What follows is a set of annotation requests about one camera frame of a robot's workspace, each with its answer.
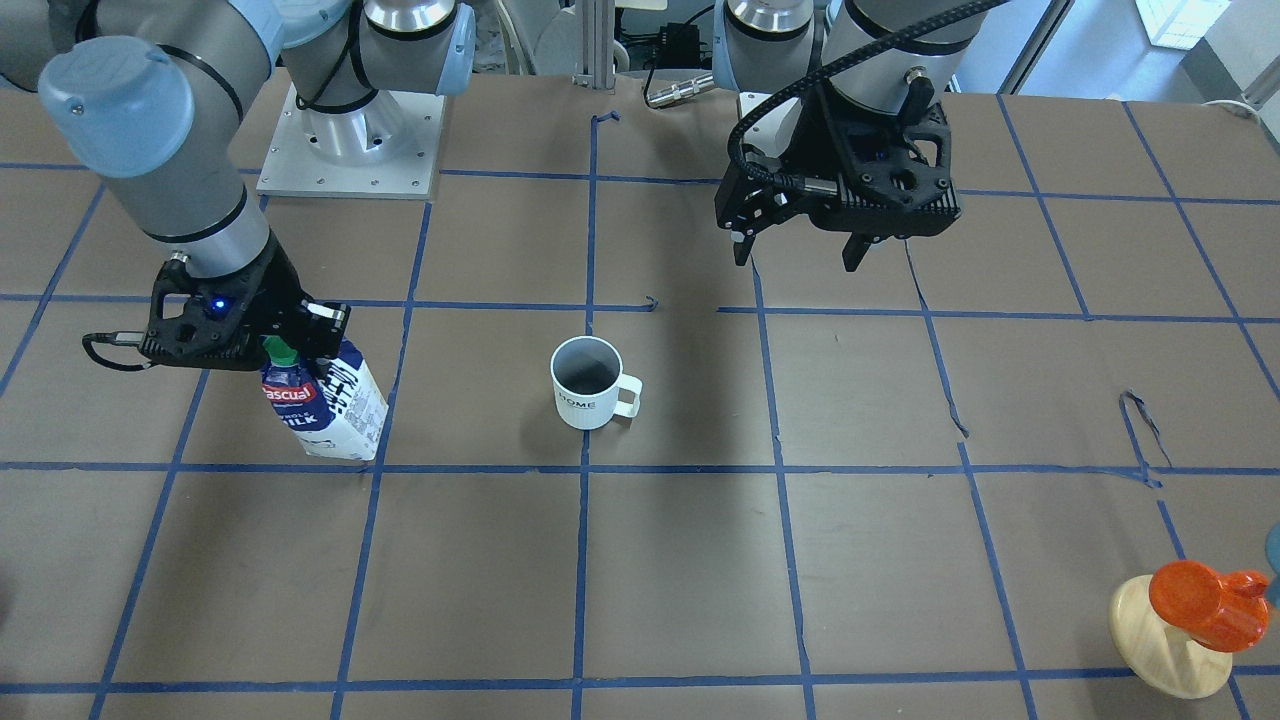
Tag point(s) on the aluminium frame post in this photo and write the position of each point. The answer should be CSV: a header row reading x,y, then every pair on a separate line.
x,y
596,67

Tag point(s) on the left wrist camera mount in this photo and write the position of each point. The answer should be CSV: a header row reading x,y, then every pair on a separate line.
x,y
892,171

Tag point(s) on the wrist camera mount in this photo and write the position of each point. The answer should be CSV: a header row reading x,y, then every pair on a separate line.
x,y
202,323
892,171

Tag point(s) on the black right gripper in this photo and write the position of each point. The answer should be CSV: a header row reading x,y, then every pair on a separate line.
x,y
277,296

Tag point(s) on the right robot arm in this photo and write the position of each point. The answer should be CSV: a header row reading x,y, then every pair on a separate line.
x,y
149,94

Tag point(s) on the wooden mug tree stand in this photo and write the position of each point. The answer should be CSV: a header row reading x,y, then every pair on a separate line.
x,y
1163,656

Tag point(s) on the orange mug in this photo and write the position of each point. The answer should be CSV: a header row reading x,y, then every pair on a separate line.
x,y
1224,612

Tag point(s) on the white HOME mug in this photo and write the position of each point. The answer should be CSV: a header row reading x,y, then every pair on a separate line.
x,y
590,383

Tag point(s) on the blue white milk carton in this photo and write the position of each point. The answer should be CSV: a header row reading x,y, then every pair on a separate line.
x,y
334,409

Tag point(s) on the blue mug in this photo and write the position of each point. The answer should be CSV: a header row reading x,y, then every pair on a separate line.
x,y
1271,547

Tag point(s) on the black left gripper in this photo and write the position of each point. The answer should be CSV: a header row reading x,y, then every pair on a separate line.
x,y
812,140

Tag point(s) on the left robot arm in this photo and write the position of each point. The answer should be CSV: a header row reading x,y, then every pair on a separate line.
x,y
868,50

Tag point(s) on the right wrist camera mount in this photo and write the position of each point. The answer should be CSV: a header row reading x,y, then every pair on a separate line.
x,y
202,323

